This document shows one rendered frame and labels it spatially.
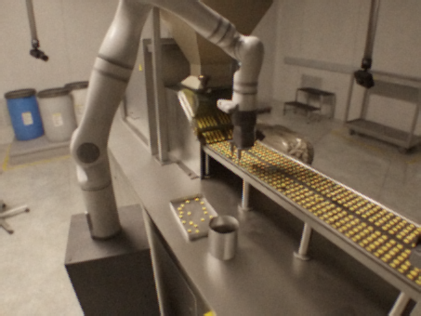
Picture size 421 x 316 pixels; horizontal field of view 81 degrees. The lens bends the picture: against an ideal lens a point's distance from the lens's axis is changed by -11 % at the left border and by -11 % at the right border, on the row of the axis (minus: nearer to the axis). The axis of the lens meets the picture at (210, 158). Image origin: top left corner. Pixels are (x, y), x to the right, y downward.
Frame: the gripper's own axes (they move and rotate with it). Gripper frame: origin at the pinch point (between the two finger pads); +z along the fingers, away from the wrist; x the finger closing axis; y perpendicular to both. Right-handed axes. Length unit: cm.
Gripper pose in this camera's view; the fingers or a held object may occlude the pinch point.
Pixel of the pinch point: (235, 163)
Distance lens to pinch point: 88.9
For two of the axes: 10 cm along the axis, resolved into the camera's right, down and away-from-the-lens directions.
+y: 9.4, -1.4, 3.0
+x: -3.3, -4.0, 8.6
